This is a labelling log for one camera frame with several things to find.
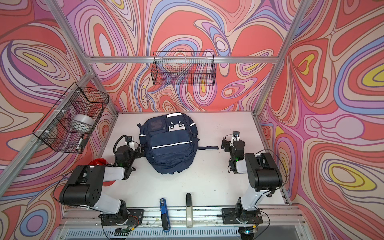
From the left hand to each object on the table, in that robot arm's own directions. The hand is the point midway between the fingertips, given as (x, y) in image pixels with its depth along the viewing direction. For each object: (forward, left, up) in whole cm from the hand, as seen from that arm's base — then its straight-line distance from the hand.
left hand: (137, 145), depth 94 cm
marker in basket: (-11, +20, +19) cm, 30 cm away
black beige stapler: (-36, -33, -4) cm, 49 cm away
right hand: (+3, -61, -1) cm, 61 cm away
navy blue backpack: (-1, -22, +5) cm, 23 cm away
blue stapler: (-42, -22, -5) cm, 47 cm away
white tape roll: (-1, +19, +26) cm, 32 cm away
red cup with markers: (-15, +14, +6) cm, 21 cm away
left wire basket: (-5, +25, +24) cm, 35 cm away
